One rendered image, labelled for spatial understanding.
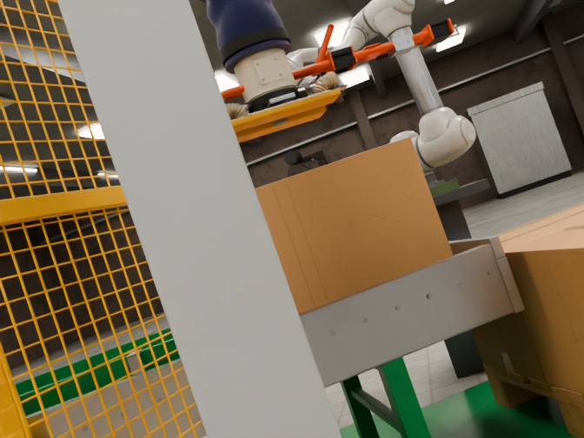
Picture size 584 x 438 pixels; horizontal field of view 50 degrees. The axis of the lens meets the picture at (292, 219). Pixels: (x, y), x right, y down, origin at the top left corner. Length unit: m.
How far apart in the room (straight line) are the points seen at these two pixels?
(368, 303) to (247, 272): 0.84
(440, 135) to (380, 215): 0.89
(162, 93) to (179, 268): 0.23
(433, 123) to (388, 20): 0.47
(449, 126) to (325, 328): 1.27
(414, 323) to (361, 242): 0.28
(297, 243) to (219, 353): 0.97
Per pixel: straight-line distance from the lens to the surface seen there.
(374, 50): 2.09
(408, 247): 1.82
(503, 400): 2.33
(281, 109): 1.84
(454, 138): 2.61
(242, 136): 2.00
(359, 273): 1.78
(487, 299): 1.73
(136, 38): 0.86
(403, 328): 1.65
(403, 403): 1.68
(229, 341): 0.81
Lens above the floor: 0.78
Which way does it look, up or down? 2 degrees up
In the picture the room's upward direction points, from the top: 19 degrees counter-clockwise
